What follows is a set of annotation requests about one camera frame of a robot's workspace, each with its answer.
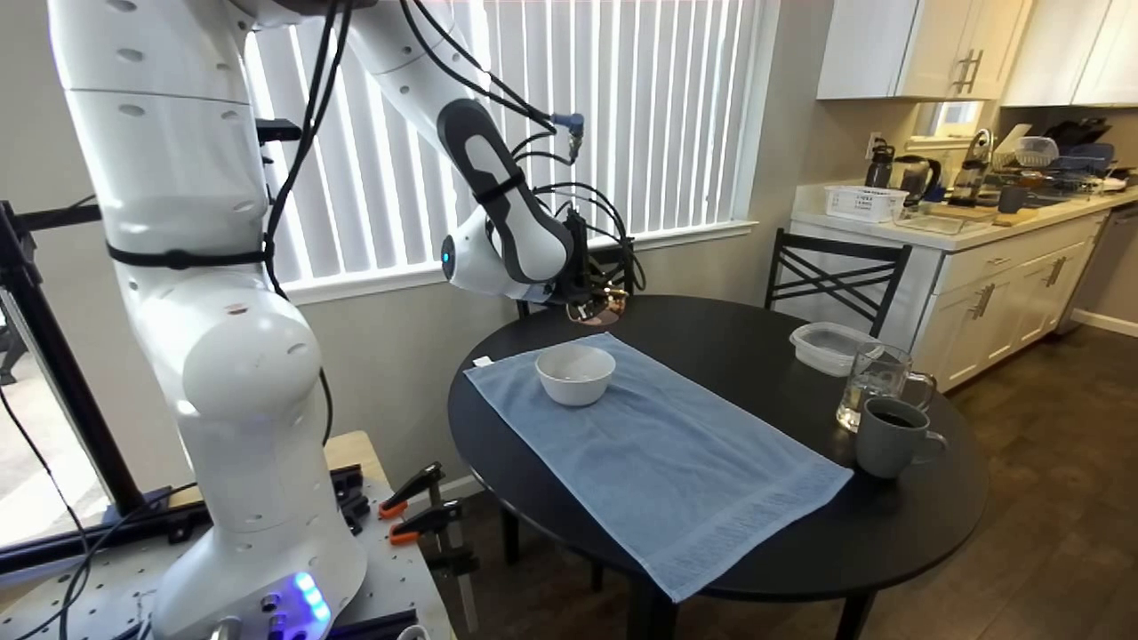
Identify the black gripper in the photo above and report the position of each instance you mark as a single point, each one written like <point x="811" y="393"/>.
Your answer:
<point x="591" y="252"/>

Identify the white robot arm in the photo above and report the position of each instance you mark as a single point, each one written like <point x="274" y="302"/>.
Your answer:
<point x="225" y="393"/>

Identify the white bowl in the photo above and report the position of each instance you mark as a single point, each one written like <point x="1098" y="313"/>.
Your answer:
<point x="574" y="377"/>

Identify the light blue towel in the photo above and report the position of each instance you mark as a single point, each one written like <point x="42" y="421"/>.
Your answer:
<point x="663" y="473"/>

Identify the white vertical window blinds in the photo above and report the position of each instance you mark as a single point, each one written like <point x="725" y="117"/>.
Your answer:
<point x="687" y="117"/>

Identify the round black table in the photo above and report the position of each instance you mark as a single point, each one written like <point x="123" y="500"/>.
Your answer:
<point x="770" y="393"/>

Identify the black cross-back chair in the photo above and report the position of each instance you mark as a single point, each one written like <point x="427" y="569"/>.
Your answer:
<point x="829" y="277"/>

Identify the translucent plastic container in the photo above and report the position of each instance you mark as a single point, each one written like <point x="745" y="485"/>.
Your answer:
<point x="829" y="346"/>

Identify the black orange bar clamp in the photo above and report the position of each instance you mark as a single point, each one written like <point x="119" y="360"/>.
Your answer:
<point x="410" y="488"/>
<point x="427" y="521"/>

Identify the clear plastic bin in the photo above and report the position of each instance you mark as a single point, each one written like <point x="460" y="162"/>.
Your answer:
<point x="861" y="201"/>

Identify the clear glass pitcher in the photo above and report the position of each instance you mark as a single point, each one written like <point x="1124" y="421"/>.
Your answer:
<point x="874" y="385"/>

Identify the wooden robot stand top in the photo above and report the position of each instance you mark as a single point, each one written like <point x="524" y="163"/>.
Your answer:
<point x="359" y="456"/>

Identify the grey mug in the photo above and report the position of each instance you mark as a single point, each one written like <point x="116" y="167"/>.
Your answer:
<point x="891" y="441"/>

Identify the black coffee maker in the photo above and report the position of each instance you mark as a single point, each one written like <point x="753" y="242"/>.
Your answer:
<point x="910" y="171"/>

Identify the white kitchen appliance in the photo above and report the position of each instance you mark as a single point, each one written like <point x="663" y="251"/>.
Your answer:
<point x="946" y="123"/>

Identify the white kitchen counter cabinet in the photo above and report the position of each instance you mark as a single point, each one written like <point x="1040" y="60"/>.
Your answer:
<point x="1009" y="277"/>

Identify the clear plastic jug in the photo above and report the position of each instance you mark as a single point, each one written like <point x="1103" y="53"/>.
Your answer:
<point x="1031" y="148"/>

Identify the grey metal mounting plate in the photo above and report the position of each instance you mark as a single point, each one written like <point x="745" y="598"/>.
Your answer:
<point x="110" y="592"/>

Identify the white wall cabinet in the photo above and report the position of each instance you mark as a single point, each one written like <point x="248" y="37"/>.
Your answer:
<point x="1078" y="47"/>
<point x="891" y="47"/>

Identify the black metal frame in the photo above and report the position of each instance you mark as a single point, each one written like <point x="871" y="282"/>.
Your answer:
<point x="47" y="358"/>

